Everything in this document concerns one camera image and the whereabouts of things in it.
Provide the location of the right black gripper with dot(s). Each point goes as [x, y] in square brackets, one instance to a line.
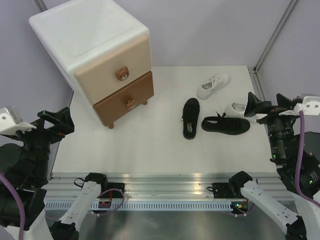
[284, 104]

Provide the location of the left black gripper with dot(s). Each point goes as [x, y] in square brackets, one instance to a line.
[64, 123]

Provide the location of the black canvas shoe sideways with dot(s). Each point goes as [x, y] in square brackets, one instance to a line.
[225, 125]

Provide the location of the beige drawer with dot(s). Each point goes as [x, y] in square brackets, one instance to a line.
[98, 78]

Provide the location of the brown bear knob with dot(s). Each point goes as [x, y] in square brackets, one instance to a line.
[122, 74]
[131, 104]

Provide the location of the black canvas shoe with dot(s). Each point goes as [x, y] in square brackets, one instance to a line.
[190, 115]

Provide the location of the brown drawer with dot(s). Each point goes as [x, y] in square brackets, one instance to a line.
[113, 107]

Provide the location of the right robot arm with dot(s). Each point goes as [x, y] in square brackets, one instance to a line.
[298, 170]

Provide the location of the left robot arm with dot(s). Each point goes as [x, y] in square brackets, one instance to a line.
[24, 173]

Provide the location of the white plastic shoe cabinet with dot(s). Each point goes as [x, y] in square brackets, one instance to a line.
[80, 31]

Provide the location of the white sneaker near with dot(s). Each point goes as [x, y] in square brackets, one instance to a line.
[237, 110]

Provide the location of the white sneaker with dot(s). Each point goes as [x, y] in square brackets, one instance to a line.
[237, 110]
[213, 85]

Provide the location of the white sneaker far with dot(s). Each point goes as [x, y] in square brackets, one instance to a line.
[213, 85]

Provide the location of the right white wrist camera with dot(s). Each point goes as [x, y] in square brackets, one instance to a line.
[309, 104]

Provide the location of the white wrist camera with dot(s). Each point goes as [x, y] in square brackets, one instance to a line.
[309, 104]
[11, 122]

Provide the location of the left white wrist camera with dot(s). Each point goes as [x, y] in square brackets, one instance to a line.
[11, 122]

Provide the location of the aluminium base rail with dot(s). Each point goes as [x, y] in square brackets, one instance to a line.
[143, 186]

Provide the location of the white slotted cable duct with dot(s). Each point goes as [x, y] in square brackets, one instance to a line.
[139, 205]

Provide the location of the right aluminium frame post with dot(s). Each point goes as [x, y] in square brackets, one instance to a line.
[278, 29]

